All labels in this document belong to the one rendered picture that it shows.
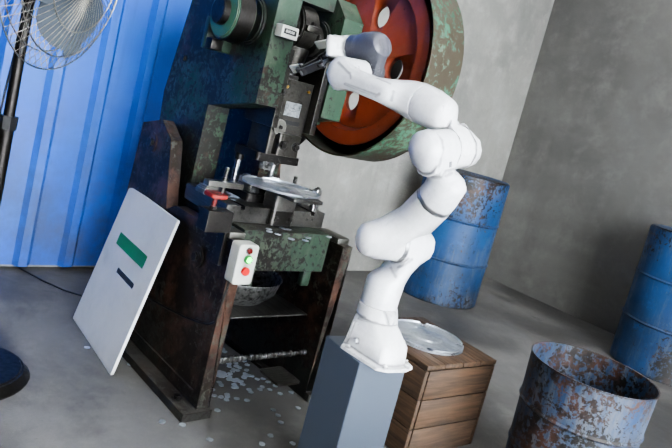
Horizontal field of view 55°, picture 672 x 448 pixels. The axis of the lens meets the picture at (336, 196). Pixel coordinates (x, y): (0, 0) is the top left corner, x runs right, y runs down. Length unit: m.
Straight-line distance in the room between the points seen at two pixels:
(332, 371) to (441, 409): 0.60
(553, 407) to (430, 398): 0.41
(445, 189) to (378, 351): 0.50
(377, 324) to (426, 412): 0.59
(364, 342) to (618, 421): 0.85
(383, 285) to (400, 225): 0.19
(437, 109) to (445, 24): 0.76
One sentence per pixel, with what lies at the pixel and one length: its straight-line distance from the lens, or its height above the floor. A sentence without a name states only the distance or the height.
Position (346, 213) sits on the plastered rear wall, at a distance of 4.42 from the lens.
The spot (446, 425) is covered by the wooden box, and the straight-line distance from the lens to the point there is 2.51.
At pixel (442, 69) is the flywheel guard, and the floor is 1.34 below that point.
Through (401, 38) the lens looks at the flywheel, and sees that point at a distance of 2.57.
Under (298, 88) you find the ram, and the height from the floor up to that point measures 1.14.
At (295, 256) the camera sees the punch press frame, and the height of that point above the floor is 0.56.
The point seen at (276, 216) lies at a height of 0.69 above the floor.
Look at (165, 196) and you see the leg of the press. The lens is 2.52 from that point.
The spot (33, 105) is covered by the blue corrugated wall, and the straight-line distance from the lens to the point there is 3.24.
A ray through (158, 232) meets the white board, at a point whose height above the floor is 0.51.
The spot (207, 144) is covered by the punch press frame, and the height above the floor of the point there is 0.86.
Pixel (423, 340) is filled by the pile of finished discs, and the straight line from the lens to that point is 2.47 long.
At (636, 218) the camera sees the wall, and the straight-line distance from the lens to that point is 5.13.
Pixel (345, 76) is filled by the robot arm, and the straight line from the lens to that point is 1.87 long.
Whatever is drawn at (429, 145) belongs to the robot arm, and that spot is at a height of 1.08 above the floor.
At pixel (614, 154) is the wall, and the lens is 5.25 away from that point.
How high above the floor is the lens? 1.13
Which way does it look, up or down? 8 degrees down
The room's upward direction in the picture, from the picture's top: 14 degrees clockwise
